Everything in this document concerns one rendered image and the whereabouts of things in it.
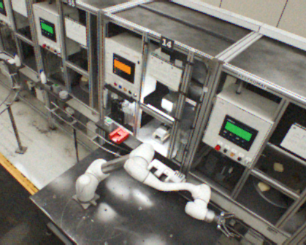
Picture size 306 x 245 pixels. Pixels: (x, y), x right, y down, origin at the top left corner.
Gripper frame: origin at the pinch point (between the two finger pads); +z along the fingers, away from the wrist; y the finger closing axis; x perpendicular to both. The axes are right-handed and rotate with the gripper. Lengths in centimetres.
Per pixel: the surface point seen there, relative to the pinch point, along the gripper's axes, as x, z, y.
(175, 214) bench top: -40, -48, -11
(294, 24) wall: -2, 26, -399
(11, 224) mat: -102, -205, 46
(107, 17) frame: 87, -152, -83
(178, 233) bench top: -39, -39, 5
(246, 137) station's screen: 51, -19, -40
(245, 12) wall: -12, -60, -421
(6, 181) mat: -106, -249, 6
